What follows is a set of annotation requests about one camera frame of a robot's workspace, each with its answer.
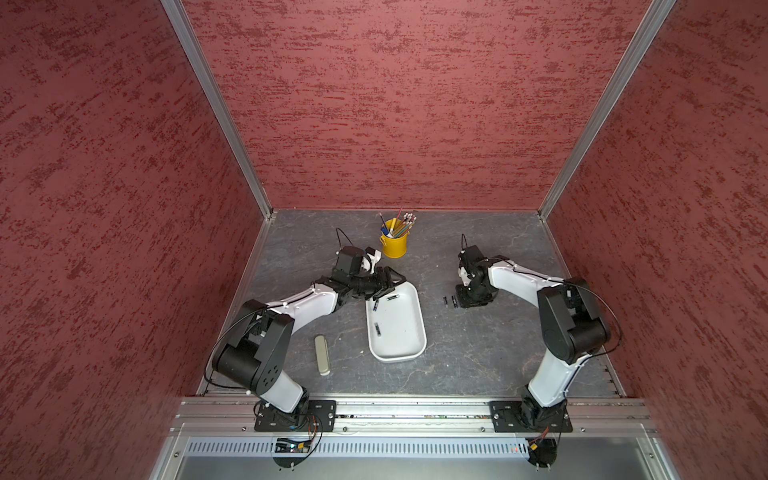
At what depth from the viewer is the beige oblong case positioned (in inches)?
31.8

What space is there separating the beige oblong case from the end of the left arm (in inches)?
7.7

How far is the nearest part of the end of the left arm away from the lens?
0.77 meters
